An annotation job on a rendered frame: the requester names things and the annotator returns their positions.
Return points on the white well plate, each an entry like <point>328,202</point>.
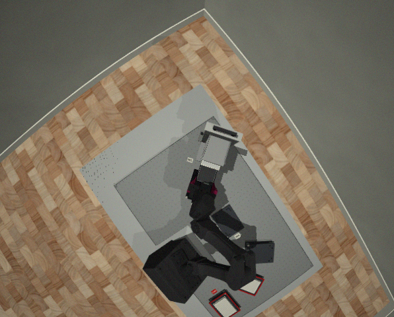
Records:
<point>252,287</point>
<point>210,165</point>
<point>225,307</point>

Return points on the grey tower with black slots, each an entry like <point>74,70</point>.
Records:
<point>214,148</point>

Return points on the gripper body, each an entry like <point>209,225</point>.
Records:
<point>192,189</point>

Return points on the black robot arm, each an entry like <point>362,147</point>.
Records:
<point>239,273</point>

